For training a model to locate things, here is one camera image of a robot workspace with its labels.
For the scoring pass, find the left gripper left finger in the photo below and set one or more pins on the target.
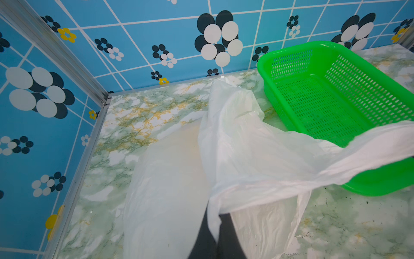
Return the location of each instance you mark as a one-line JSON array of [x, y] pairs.
[[205, 246]]

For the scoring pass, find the green plastic basket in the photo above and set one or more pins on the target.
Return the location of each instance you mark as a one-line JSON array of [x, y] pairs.
[[354, 124]]

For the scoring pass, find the left aluminium corner post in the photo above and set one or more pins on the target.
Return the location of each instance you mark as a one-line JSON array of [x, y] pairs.
[[27, 22]]

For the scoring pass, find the right aluminium corner post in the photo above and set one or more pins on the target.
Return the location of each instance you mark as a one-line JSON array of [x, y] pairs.
[[407, 40]]

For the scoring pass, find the aluminium corner post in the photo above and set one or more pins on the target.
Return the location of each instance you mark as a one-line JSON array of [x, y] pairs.
[[407, 40], [27, 22]]

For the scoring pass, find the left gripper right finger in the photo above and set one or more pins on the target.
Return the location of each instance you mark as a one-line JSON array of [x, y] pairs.
[[228, 246]]

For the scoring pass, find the white plastic bag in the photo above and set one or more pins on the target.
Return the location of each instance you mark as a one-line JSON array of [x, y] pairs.
[[224, 163]]

